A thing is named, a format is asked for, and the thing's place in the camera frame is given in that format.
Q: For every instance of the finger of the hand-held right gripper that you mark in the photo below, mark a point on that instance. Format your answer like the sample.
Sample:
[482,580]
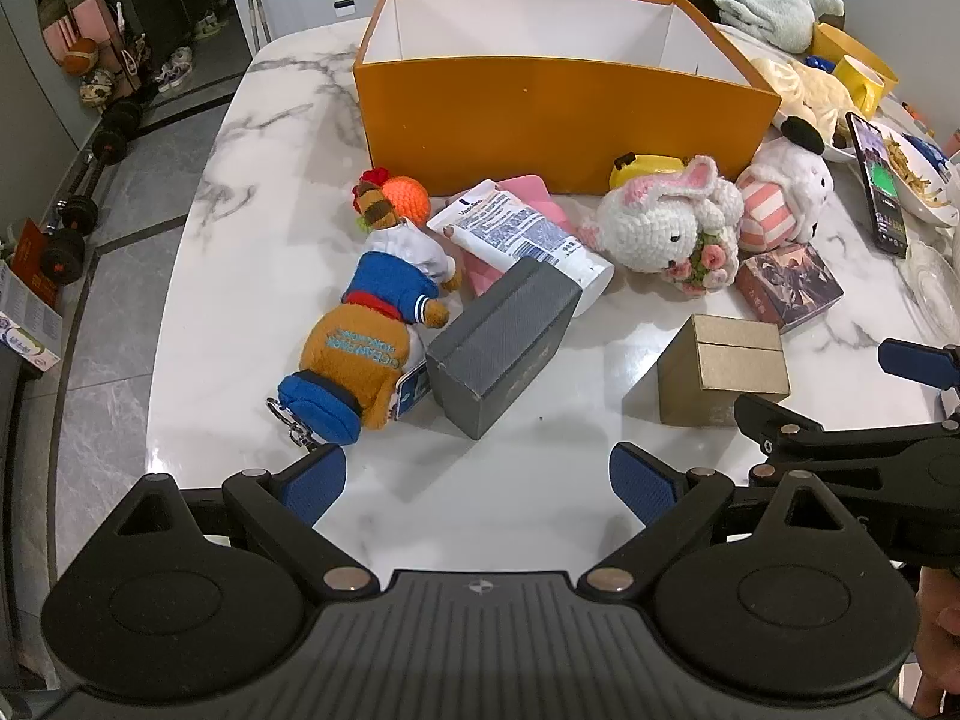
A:
[787,431]
[911,361]

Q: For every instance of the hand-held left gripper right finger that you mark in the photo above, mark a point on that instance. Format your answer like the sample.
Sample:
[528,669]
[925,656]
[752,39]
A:
[639,480]

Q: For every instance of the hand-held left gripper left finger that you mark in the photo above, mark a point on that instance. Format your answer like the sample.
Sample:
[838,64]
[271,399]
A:
[316,481]

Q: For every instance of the gold cardboard box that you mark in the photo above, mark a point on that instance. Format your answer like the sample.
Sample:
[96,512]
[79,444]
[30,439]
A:
[712,382]

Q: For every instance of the small dark printed card box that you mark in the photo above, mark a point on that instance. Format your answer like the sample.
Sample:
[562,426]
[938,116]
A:
[791,285]

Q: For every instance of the brown bear plush blue outfit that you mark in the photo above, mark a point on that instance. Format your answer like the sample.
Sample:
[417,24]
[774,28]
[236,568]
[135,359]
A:
[352,337]

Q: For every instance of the grey textured box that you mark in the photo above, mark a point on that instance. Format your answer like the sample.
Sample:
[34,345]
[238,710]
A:
[495,345]

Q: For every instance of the white plush with black beret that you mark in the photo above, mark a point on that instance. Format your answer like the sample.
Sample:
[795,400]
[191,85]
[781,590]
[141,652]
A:
[766,214]

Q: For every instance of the white crochet rabbit with bouquet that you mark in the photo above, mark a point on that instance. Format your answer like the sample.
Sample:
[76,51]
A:
[645,229]

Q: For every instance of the white lotion tube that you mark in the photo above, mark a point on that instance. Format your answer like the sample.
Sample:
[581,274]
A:
[510,229]

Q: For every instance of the orange crochet fruit red flower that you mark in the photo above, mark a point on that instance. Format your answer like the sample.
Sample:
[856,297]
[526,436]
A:
[409,196]

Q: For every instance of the orange cardboard box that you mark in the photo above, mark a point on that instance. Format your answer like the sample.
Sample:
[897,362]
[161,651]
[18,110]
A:
[525,112]

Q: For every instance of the person's right hand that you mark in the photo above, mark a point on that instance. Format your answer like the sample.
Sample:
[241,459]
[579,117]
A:
[939,637]

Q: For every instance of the clear glass dish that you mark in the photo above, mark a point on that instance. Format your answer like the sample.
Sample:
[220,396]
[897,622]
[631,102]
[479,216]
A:
[934,289]

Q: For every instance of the white bowl with food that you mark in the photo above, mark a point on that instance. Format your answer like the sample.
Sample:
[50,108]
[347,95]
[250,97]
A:
[941,211]

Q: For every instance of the black smartphone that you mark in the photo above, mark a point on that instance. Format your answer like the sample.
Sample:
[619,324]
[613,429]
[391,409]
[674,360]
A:
[877,187]

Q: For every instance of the french fries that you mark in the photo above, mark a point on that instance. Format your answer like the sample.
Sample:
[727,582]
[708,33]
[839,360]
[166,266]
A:
[911,165]

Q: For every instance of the yellow mug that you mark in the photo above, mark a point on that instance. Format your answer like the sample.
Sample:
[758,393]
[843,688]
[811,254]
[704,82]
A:
[855,82]

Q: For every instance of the cream plush cloth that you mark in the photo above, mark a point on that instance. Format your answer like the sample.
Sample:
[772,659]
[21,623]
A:
[814,94]

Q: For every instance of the pink foam pad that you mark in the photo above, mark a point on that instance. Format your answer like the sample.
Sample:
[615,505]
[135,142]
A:
[541,199]

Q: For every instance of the yellow tape measure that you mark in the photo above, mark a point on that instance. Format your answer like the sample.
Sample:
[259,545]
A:
[646,169]

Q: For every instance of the yellow bowl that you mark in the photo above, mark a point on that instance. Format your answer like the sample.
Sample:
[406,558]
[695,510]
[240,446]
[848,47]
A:
[862,49]

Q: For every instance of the white toothpaste carton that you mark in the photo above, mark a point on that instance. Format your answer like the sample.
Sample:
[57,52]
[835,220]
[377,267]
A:
[30,337]

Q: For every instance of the black dumbbell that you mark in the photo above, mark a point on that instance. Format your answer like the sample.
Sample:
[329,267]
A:
[67,240]
[116,126]

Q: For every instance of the red cardboard box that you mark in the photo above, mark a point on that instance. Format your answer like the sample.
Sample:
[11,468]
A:
[34,262]

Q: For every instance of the pair of sneakers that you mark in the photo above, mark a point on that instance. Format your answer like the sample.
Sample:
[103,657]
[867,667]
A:
[174,67]

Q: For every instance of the patterned ball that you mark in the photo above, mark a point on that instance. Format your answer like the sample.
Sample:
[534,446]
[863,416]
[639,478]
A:
[97,88]

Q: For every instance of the orange basketball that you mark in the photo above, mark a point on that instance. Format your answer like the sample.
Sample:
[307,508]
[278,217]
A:
[80,56]

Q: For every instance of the pink bag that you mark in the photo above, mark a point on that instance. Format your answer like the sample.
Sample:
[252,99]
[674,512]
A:
[71,26]

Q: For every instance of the white wall socket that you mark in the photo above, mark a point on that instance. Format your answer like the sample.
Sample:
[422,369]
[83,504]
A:
[345,7]

